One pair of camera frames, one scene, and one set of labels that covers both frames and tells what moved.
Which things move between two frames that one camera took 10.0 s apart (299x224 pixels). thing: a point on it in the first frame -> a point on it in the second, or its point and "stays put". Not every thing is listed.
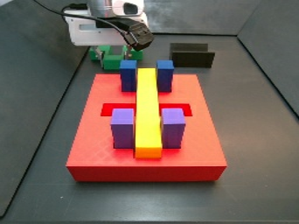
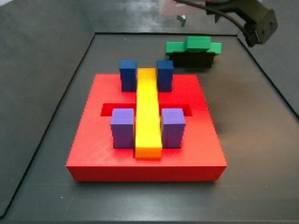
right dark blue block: [164, 73] stays put
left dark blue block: [127, 68] stays put
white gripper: [88, 35] -> [180, 9]
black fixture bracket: [191, 55] stays put
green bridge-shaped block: [100, 52] -> [194, 44]
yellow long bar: [147, 129] stays put
